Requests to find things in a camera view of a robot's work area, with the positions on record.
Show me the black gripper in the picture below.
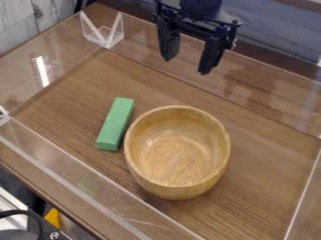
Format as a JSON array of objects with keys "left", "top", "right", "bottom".
[{"left": 154, "top": 0, "right": 242, "bottom": 75}]

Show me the green rectangular block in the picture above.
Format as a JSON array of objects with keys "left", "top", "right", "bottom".
[{"left": 95, "top": 97, "right": 134, "bottom": 151}]

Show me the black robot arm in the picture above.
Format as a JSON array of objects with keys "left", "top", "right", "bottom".
[{"left": 153, "top": 0, "right": 242, "bottom": 75}]

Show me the brown wooden bowl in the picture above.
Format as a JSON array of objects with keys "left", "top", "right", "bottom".
[{"left": 124, "top": 105, "right": 231, "bottom": 200}]

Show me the yellow black device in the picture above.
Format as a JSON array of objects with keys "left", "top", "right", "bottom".
[{"left": 24, "top": 206, "right": 86, "bottom": 240}]

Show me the clear acrylic corner bracket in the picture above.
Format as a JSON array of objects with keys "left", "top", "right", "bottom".
[{"left": 79, "top": 11, "right": 124, "bottom": 49}]

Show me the clear acrylic enclosure wall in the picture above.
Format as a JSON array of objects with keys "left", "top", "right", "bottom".
[{"left": 0, "top": 5, "right": 321, "bottom": 240}]

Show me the black cable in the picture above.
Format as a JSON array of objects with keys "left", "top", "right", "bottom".
[{"left": 0, "top": 209, "right": 46, "bottom": 240}]

